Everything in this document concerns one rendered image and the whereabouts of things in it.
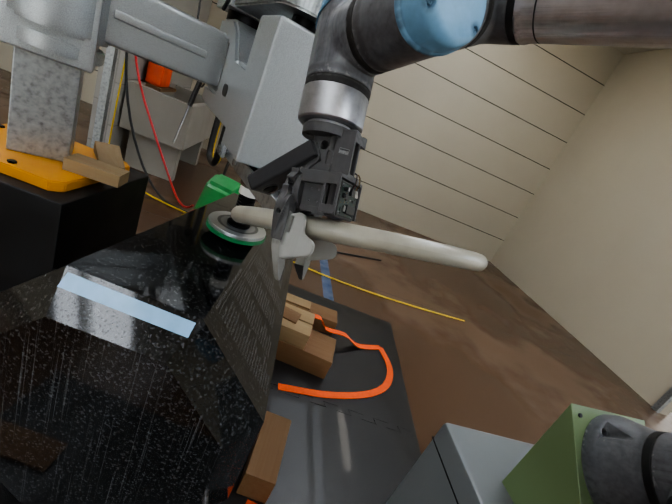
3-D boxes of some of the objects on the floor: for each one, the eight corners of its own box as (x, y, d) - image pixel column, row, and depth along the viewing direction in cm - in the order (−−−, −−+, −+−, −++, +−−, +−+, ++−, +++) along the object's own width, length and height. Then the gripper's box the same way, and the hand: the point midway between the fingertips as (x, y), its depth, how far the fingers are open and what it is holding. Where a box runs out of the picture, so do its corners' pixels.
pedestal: (-135, 315, 136) (-151, 129, 111) (13, 252, 198) (25, 122, 172) (41, 371, 145) (64, 210, 119) (130, 293, 206) (158, 176, 181)
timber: (265, 504, 133) (275, 484, 129) (235, 493, 133) (245, 473, 128) (282, 438, 162) (291, 420, 157) (258, 428, 161) (266, 410, 157)
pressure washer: (202, 229, 317) (230, 136, 287) (235, 247, 313) (267, 154, 283) (176, 238, 284) (204, 134, 254) (212, 258, 280) (246, 154, 250)
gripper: (344, 113, 41) (306, 294, 41) (377, 147, 52) (347, 289, 52) (283, 111, 44) (249, 276, 45) (326, 143, 55) (299, 275, 56)
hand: (287, 269), depth 50 cm, fingers closed on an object, 5 cm apart
